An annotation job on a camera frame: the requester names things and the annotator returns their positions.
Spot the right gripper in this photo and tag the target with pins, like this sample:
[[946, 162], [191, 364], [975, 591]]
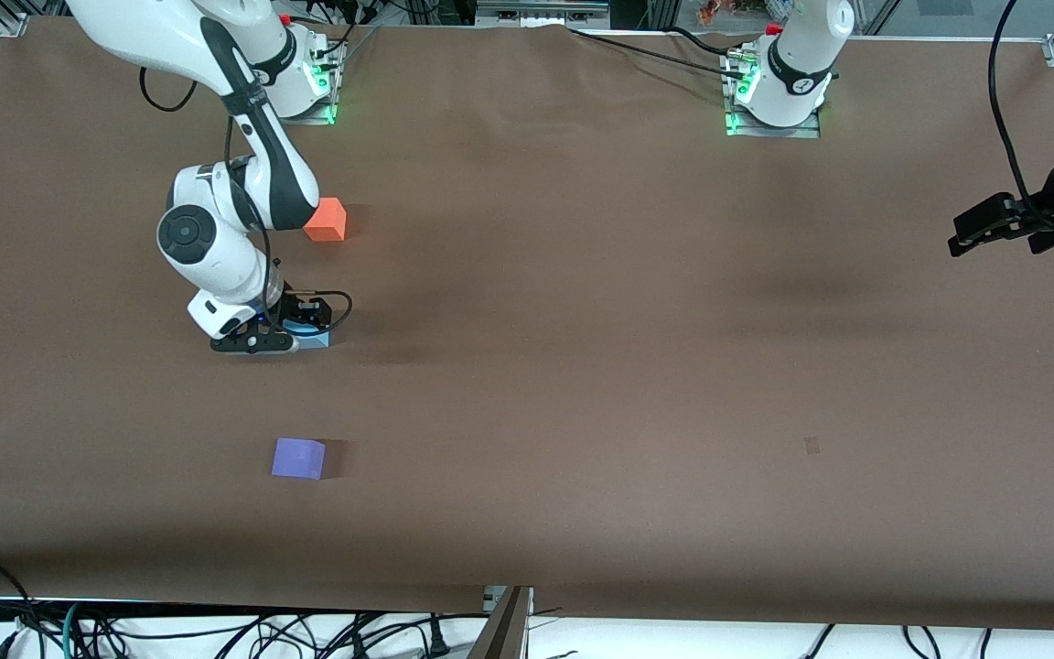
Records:
[[294, 314]]

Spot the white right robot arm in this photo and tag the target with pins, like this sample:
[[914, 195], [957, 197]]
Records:
[[216, 256]]

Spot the orange foam block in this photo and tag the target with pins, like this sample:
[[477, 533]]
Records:
[[330, 221]]

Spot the blue foam block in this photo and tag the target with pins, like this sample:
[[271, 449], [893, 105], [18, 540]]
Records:
[[317, 340]]

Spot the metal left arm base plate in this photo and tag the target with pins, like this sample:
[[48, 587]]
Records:
[[769, 132]]

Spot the purple foam block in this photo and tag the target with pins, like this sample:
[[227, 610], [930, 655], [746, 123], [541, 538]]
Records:
[[296, 458]]

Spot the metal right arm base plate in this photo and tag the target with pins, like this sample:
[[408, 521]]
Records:
[[328, 64]]

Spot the brown paper table cover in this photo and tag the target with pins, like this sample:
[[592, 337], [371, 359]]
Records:
[[582, 412]]

